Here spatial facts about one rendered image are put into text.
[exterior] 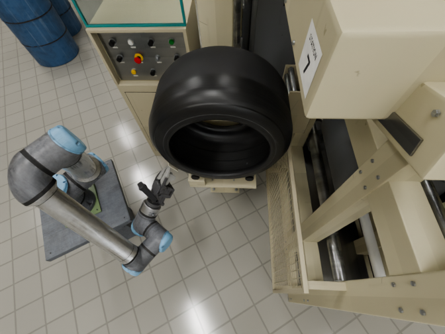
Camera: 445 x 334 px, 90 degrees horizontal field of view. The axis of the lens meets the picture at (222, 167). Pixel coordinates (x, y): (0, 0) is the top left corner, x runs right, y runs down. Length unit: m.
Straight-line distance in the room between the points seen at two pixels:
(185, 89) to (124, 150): 1.90
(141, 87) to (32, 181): 1.03
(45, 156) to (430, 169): 0.92
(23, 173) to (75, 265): 1.51
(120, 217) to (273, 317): 1.27
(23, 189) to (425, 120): 0.97
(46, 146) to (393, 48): 0.88
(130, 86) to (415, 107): 1.59
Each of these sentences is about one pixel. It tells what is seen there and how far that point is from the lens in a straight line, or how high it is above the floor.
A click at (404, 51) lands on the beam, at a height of 1.76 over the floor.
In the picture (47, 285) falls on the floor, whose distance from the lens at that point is 2.41.
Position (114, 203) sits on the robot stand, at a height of 0.60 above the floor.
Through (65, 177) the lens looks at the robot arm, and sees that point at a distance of 1.49.
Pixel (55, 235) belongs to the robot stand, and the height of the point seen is 0.60.
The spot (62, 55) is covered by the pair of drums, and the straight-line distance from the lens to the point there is 4.01.
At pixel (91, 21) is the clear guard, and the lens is 1.58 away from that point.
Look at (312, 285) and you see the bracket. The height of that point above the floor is 0.98.
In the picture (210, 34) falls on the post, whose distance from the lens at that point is 1.02.
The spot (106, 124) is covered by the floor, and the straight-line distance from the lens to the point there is 2.91.
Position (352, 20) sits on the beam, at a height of 1.78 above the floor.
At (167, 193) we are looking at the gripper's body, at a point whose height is 0.95.
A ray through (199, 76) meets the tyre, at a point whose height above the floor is 1.46.
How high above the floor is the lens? 1.93
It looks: 61 degrees down
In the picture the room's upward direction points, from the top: 4 degrees counter-clockwise
